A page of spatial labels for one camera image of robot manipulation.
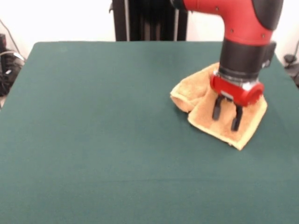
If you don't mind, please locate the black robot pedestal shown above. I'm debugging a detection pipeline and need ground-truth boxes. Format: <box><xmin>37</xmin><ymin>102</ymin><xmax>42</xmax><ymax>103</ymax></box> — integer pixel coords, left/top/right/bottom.
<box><xmin>113</xmin><ymin>0</ymin><xmax>189</xmax><ymax>42</ymax></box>

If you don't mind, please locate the orange terry towel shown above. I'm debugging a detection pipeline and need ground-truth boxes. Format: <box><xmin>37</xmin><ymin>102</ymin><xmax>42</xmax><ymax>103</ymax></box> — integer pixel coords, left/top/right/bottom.
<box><xmin>170</xmin><ymin>62</ymin><xmax>268</xmax><ymax>151</ymax></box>

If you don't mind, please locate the black floor device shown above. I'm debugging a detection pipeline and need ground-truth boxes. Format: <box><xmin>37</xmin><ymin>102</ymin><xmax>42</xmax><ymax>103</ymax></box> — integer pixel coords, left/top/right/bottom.
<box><xmin>284</xmin><ymin>54</ymin><xmax>299</xmax><ymax>88</ymax></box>

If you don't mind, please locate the black cable pile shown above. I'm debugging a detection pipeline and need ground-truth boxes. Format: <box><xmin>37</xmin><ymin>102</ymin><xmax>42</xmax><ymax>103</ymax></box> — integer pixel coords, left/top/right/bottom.
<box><xmin>0</xmin><ymin>49</ymin><xmax>26</xmax><ymax>97</ymax></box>

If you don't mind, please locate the dark green table cloth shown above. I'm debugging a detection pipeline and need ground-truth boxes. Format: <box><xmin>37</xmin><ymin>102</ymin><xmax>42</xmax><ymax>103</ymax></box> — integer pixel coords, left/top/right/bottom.
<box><xmin>0</xmin><ymin>41</ymin><xmax>299</xmax><ymax>224</ymax></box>

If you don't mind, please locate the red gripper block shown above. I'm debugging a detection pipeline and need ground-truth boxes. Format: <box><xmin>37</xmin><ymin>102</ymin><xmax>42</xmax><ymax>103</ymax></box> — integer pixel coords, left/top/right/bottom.
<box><xmin>209</xmin><ymin>71</ymin><xmax>265</xmax><ymax>131</ymax></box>

